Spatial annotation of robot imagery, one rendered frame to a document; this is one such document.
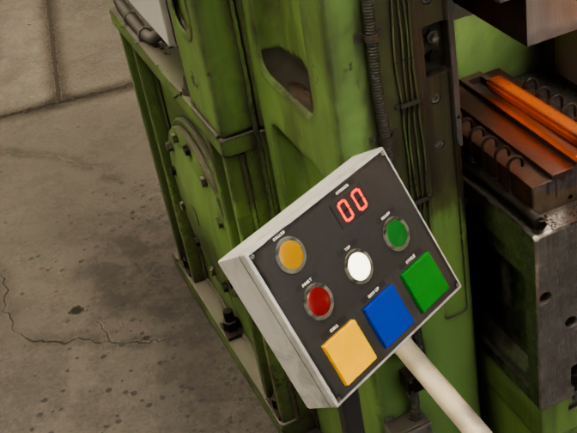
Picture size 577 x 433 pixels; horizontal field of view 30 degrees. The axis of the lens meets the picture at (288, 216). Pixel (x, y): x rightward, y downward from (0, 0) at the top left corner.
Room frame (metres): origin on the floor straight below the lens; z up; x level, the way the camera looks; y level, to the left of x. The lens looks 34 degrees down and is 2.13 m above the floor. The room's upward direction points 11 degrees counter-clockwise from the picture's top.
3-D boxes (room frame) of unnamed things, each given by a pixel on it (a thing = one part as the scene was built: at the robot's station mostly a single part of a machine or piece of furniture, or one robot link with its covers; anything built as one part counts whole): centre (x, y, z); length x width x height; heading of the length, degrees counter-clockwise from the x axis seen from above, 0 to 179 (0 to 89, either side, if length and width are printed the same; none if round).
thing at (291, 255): (1.32, 0.01, 1.16); 0.05 x 0.03 x 0.04; 108
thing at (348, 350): (1.26, -0.05, 1.01); 0.07 x 0.05 x 0.07; 133
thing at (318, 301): (1.29, -0.02, 1.09); 0.05 x 0.03 x 0.04; 108
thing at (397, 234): (1.43, -0.17, 1.09); 0.05 x 0.03 x 0.04; 108
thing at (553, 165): (1.87, -0.49, 0.96); 0.42 x 0.20 x 0.09; 18
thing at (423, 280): (1.39, -0.20, 1.01); 0.07 x 0.05 x 0.07; 133
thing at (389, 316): (1.32, -0.13, 1.01); 0.07 x 0.05 x 0.07; 133
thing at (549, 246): (1.89, -0.53, 0.69); 0.56 x 0.38 x 0.45; 18
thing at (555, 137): (1.87, -0.51, 0.99); 0.42 x 0.05 x 0.01; 18
